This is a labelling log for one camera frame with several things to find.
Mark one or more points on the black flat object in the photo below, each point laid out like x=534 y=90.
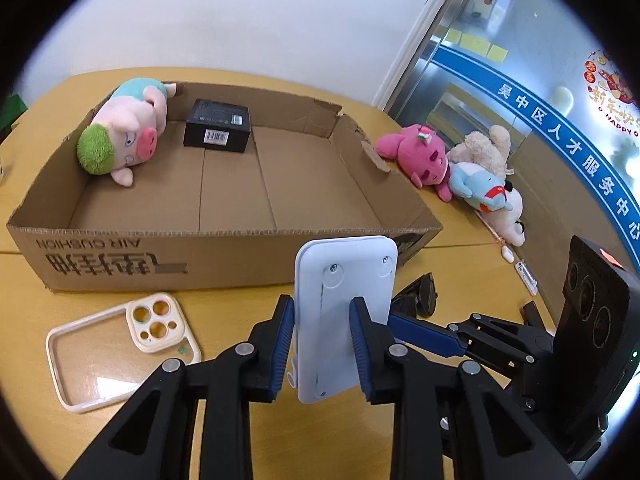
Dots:
x=531 y=315

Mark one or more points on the light blue plush toy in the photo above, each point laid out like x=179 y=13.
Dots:
x=475 y=182

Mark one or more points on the white earbuds case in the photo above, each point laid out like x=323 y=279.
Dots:
x=507 y=253

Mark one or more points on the cream clear phone case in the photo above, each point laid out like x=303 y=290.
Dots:
x=174 y=317

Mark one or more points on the white plastic device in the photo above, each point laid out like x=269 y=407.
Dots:
x=345 y=260

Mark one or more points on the brown cardboard box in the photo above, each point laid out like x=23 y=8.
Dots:
x=300 y=180

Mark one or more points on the wooden desktop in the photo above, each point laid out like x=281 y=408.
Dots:
x=225 y=310

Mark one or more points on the white rectangular gadget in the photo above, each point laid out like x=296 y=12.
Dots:
x=525 y=276

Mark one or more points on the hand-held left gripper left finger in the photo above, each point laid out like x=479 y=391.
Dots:
x=282 y=340

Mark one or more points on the black product box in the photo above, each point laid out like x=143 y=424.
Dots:
x=215 y=125

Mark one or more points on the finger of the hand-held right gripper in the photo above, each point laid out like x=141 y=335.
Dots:
x=425 y=335

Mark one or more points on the blue window banner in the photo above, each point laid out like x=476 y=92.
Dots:
x=550 y=125

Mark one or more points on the black glossy object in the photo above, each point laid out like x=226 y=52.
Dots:
x=425 y=295

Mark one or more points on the dark green object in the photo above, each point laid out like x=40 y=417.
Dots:
x=12 y=110

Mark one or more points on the cartoon window poster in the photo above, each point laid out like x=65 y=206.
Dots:
x=487 y=0

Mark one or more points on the red festive window sticker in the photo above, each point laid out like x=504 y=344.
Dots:
x=610 y=90

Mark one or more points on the beige plush toy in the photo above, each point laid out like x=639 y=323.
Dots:
x=480 y=152

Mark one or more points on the pig plush toy green hair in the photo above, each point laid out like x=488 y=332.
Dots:
x=125 y=130

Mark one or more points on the pink pen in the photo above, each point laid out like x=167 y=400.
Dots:
x=492 y=232

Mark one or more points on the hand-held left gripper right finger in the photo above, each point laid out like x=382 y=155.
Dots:
x=362 y=345

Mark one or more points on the white plush toy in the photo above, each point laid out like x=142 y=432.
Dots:
x=510 y=220

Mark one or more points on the yellow sticky note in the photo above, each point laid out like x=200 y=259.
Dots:
x=497 y=53
x=452 y=36
x=475 y=44

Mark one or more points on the pink plush toy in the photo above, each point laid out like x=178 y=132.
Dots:
x=415 y=155

